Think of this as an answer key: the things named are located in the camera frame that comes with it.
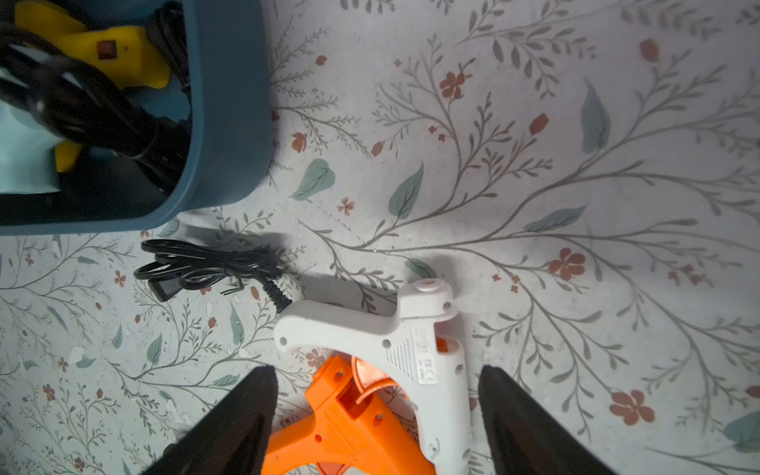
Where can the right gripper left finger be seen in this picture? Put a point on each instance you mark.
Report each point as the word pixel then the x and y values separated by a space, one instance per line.
pixel 233 437

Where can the white glue gun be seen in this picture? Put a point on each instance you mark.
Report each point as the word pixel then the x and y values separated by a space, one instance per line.
pixel 429 367

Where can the yellow glue gun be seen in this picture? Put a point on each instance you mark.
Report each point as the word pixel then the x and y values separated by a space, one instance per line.
pixel 73 81

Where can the mint green glue gun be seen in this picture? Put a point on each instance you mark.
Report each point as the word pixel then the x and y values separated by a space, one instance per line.
pixel 27 157

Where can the orange glue gun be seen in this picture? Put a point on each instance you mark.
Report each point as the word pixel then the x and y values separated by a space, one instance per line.
pixel 350 427

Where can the dark teal storage box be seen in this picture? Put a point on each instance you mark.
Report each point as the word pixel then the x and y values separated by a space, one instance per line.
pixel 227 110

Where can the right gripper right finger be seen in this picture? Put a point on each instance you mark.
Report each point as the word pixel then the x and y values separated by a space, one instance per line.
pixel 523 437

